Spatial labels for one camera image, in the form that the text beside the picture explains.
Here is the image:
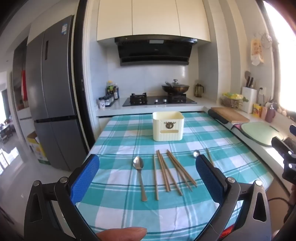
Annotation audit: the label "black range hood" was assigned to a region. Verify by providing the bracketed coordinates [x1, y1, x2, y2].
[114, 37, 198, 67]

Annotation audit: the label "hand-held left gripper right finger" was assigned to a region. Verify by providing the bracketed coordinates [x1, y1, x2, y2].
[195, 154, 272, 241]

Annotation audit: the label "black gas hob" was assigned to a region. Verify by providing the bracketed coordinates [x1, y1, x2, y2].
[122, 93, 197, 107]

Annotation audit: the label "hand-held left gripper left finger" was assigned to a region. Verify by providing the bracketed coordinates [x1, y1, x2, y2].
[24, 154, 100, 241]

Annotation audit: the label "white knife block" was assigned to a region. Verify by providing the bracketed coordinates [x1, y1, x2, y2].
[241, 86, 258, 114]

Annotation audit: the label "red cloth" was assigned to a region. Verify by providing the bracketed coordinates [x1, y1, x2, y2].
[21, 70, 28, 98]

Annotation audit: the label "pink soap bottle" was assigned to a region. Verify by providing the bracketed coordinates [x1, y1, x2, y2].
[265, 102, 276, 123]

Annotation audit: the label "pale green cutting board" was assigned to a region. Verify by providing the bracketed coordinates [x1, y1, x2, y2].
[240, 122, 284, 147]

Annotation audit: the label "cream utensil holder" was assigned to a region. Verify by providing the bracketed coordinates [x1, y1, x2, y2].
[152, 111, 185, 142]

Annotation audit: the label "basket with yellow bags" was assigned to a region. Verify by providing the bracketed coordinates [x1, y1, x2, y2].
[221, 92, 244, 109]

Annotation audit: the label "brown glass jug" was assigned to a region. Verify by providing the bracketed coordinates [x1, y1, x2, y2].
[195, 83, 205, 98]

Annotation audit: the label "person's left hand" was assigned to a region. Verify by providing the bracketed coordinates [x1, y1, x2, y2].
[96, 227, 147, 241]

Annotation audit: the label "glass wok lid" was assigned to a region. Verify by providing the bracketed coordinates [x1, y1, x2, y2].
[165, 79, 186, 88]

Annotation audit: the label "black cable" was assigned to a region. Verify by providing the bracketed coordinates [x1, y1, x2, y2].
[268, 197, 292, 205]

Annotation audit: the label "black tray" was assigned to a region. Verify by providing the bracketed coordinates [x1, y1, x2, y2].
[207, 109, 228, 125]

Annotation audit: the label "teal white checked tablecloth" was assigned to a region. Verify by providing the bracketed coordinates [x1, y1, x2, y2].
[76, 111, 274, 241]

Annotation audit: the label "dark wok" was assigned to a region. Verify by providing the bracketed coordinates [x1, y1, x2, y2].
[161, 84, 190, 95]

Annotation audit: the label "grey refrigerator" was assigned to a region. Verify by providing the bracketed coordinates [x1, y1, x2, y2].
[25, 14, 79, 171]

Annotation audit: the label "yellow green cardboard box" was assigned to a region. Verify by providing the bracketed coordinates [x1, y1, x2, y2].
[26, 131, 51, 166]

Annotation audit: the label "wooden cutting board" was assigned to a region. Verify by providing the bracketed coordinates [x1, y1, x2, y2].
[210, 107, 250, 124]

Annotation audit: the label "cream wall cabinets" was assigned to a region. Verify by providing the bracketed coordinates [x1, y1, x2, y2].
[96, 0, 211, 43]

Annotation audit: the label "row of spice jars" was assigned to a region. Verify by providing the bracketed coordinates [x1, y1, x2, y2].
[98, 95, 115, 109]

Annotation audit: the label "hanging patterned towel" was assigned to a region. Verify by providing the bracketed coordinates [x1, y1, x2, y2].
[250, 38, 264, 67]

